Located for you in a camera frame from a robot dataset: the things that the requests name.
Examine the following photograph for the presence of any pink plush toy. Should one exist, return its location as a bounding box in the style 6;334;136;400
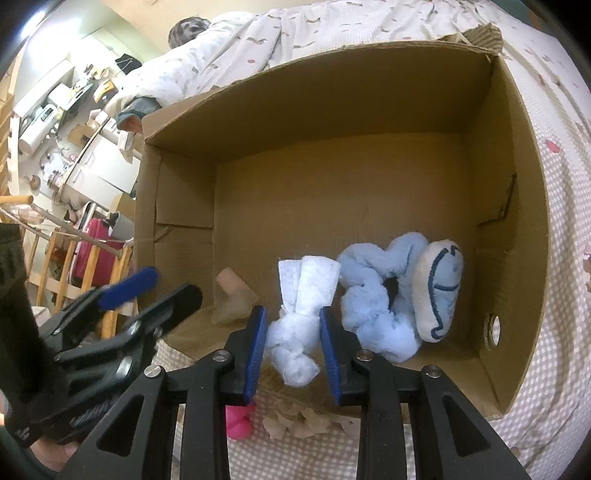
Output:
225;403;256;441

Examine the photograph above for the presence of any white knotted cloth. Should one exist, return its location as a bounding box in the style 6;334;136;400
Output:
266;256;341;388

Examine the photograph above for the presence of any light blue plush toy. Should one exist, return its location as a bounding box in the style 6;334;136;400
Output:
338;232;464;363

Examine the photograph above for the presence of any person's left hand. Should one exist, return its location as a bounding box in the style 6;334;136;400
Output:
1;394;80;479

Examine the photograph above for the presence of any brown cardboard tube piece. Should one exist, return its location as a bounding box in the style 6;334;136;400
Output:
211;289;259;325

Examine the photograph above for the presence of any yellow wooden chair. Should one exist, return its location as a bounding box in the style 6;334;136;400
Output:
23;227;133;313

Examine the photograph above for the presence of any white kitchen cabinet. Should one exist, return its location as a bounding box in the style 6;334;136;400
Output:
60;120;141;210

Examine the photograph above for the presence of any white kitchen appliance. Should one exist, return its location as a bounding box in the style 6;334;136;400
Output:
18;104;61;156

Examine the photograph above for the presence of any white folded duvet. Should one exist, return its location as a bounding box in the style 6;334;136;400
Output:
105;11;256;117

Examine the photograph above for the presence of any hanging dark garment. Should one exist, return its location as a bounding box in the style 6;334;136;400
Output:
115;53;142;75

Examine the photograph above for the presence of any dog print bed cover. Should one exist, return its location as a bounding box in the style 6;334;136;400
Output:
136;1;590;479

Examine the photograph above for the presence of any striped knit hat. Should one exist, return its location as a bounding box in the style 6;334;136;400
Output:
167;16;211;49

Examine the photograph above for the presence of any open cardboard box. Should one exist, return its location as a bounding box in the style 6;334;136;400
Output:
134;41;549;419

